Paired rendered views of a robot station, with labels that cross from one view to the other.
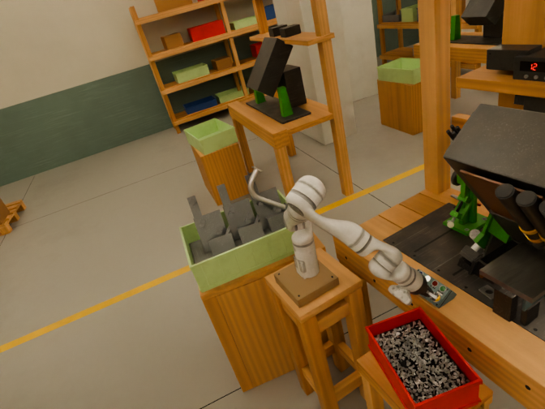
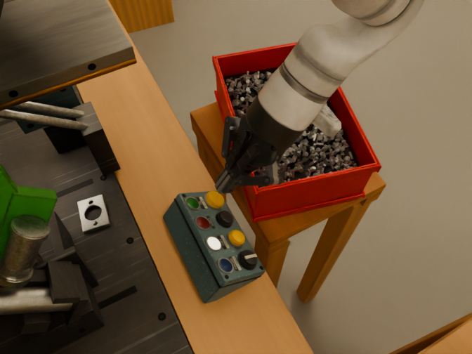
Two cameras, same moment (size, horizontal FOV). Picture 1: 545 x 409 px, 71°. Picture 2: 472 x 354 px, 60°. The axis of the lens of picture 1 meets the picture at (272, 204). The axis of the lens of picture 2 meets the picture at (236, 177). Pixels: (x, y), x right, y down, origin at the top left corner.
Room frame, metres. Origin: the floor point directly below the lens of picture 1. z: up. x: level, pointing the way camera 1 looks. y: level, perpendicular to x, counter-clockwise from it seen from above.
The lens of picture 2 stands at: (1.24, -0.48, 1.48)
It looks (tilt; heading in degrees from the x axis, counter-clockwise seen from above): 59 degrees down; 172
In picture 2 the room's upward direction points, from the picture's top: straight up
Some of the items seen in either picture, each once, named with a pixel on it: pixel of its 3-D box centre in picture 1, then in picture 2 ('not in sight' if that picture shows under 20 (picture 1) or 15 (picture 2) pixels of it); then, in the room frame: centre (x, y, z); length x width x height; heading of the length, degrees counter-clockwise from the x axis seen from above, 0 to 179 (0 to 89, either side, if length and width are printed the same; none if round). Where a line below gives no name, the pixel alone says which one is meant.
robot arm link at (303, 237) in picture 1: (300, 226); not in sight; (1.30, -0.09, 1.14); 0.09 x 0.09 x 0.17; 5
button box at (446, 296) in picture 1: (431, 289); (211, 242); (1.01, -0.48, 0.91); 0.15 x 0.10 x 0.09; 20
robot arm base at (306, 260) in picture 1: (306, 256); not in sight; (1.31, -0.08, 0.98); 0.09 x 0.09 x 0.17; 23
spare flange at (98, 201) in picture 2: (489, 291); (93, 213); (0.93, -0.66, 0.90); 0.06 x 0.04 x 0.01; 13
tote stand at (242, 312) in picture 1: (268, 295); not in sight; (1.78, 0.17, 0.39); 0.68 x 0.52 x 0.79; 100
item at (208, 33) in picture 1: (230, 48); not in sight; (7.75, -0.02, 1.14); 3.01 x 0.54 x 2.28; 104
